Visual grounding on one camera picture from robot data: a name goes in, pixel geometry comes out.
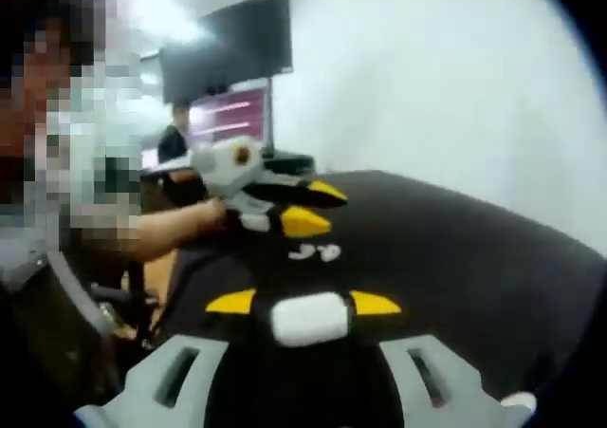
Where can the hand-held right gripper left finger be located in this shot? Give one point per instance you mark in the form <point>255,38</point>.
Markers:
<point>152,380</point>

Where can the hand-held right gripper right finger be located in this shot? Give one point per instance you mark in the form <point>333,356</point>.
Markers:
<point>455,380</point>

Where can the black laptop stand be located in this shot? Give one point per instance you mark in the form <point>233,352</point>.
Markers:
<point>289,161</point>

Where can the black wall screen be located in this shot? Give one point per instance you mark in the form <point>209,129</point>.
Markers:
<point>227,48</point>

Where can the person's right hand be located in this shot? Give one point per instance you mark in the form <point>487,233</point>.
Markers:
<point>519,403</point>

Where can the person's left hand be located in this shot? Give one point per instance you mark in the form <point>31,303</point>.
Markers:
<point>215,214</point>

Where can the laptop with purple screen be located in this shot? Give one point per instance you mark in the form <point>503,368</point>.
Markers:
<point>232,115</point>

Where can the white rounded rectangular charging case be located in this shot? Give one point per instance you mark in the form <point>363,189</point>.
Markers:
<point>308,319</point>

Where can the person's olive shirt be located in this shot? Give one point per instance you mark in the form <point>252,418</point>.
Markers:
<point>38,352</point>

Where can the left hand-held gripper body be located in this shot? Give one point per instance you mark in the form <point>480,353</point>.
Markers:
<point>227,172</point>

